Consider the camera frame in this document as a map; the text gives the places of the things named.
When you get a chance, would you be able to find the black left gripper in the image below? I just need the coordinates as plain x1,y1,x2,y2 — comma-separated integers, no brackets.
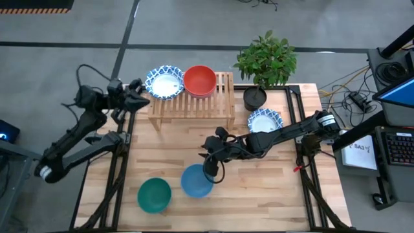
106,77,151,124

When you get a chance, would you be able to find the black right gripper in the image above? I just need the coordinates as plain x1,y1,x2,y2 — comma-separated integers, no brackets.
197,126,242,178

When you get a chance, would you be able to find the blue patterned paper bowl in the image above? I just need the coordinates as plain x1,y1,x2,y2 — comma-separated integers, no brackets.
144,64,185,100
247,107,285,134

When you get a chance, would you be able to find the pink bowl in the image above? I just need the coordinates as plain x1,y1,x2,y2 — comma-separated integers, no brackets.
184,90,216,99

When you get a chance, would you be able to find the green bowl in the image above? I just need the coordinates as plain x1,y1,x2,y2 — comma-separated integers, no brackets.
136,177,172,214

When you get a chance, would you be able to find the red bowl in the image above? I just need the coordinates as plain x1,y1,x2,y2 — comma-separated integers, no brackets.
182,64,217,96

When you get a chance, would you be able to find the wooden slatted shelf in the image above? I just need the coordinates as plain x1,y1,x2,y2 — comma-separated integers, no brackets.
147,71,236,132

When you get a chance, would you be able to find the green potted plant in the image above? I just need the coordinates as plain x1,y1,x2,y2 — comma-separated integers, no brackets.
233,29,298,113

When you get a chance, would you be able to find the gray metal side table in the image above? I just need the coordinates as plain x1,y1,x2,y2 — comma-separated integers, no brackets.
0,139,53,227

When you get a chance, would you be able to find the dark device with blue light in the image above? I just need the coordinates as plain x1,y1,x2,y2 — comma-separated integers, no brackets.
0,118,21,145

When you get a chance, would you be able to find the black hazard-striped mat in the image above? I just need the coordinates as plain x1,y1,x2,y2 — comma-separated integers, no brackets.
0,0,75,14

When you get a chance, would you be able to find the white paper sheet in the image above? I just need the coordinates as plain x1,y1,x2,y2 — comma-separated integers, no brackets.
341,142,378,171

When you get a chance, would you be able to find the black diagonal bar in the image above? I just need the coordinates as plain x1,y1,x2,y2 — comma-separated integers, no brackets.
332,109,389,152

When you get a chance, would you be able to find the black power adapter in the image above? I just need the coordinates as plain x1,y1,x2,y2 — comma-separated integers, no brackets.
348,91,370,113

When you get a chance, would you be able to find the black stand foot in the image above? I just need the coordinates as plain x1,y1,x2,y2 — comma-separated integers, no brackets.
371,174,398,211

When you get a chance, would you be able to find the gray equipment cart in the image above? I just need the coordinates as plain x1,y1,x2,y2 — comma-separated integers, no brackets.
367,47,414,203

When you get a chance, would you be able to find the black backlit keyboard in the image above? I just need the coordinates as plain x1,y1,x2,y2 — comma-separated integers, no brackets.
384,131,414,168

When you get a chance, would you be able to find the laptop with blue screen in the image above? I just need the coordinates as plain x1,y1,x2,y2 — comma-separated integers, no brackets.
371,76,414,109

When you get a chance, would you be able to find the black rig pole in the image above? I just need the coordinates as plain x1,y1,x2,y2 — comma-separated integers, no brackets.
380,25,414,58

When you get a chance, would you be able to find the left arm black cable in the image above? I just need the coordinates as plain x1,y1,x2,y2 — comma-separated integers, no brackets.
61,63,113,107

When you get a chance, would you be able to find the black aluminium table frame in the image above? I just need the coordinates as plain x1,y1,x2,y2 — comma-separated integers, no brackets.
69,83,352,232

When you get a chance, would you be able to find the yellow floor cable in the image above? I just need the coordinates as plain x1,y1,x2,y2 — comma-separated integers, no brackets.
318,66,369,130

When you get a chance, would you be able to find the black floor cable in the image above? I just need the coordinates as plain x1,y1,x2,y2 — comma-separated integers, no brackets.
237,0,279,11
318,66,382,129

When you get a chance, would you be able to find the coiled black cable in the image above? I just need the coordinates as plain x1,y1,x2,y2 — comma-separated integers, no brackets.
376,61,407,85

